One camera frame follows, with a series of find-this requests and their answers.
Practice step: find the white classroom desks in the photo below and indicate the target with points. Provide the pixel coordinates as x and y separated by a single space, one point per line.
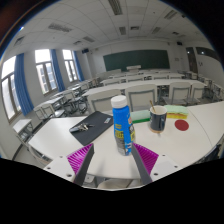
133 84

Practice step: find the flat round red coaster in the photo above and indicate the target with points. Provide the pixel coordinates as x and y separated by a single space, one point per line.
181 125

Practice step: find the bunch of keys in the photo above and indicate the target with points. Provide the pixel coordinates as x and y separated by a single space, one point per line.
81 127

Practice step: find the yellow and green sponge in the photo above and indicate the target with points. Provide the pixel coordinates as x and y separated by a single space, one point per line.
176 111

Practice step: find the ceiling lights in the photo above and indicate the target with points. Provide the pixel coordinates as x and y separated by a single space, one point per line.
115 6

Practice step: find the wooden stir stick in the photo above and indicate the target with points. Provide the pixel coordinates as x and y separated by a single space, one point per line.
152 106

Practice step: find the blue drink bottle white cap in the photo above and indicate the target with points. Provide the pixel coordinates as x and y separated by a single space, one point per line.
121 126

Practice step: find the dark classroom door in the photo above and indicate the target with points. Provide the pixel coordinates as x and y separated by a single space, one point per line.
192 60

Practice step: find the large classroom window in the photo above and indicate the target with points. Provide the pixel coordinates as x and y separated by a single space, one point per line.
8 86
69 65
45 71

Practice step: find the white classroom chairs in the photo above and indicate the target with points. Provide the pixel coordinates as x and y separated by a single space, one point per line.
140 96

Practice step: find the blue curtain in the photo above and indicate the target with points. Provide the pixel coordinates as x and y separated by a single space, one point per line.
57 71
23 86
78 66

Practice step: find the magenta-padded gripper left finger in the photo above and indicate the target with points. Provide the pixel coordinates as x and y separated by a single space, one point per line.
80 159

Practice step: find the black wall speaker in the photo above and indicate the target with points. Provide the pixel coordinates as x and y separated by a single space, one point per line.
85 51
179 43

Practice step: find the dark green chalkboard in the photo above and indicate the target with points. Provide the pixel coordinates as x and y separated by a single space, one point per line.
136 60

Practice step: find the black mouse pad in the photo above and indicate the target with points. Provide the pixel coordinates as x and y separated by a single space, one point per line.
95 128

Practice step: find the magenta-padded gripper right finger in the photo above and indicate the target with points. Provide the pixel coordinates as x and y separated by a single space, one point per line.
146 159

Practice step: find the dark high wall window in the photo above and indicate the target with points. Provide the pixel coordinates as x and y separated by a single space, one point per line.
208 53

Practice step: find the dark blue mug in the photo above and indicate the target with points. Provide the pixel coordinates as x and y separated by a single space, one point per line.
157 121

